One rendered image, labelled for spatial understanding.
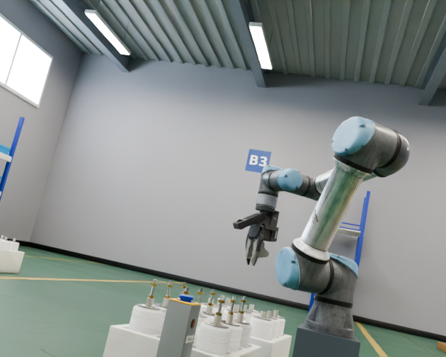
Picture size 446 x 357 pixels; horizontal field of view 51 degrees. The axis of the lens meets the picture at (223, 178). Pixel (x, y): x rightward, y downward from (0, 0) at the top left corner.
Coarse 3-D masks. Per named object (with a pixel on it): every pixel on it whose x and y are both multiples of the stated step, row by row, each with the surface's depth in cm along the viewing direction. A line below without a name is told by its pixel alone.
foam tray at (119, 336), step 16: (112, 336) 143; (128, 336) 141; (144, 336) 140; (160, 336) 145; (112, 352) 142; (128, 352) 140; (144, 352) 138; (192, 352) 134; (208, 352) 135; (240, 352) 146; (256, 352) 159
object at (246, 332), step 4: (240, 324) 158; (244, 324) 159; (244, 328) 158; (248, 328) 159; (252, 328) 162; (244, 332) 158; (248, 332) 159; (244, 336) 158; (248, 336) 159; (244, 340) 158; (248, 340) 159; (240, 344) 157; (244, 344) 158; (248, 344) 160
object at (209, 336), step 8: (200, 328) 139; (208, 328) 137; (216, 328) 137; (200, 336) 138; (208, 336) 136; (216, 336) 136; (224, 336) 137; (200, 344) 137; (208, 344) 136; (216, 344) 136; (224, 344) 137; (216, 352) 135; (224, 352) 137
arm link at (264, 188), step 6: (264, 168) 172; (270, 168) 170; (276, 168) 170; (264, 174) 170; (264, 180) 169; (264, 186) 169; (258, 192) 170; (264, 192) 168; (270, 192) 168; (276, 192) 169
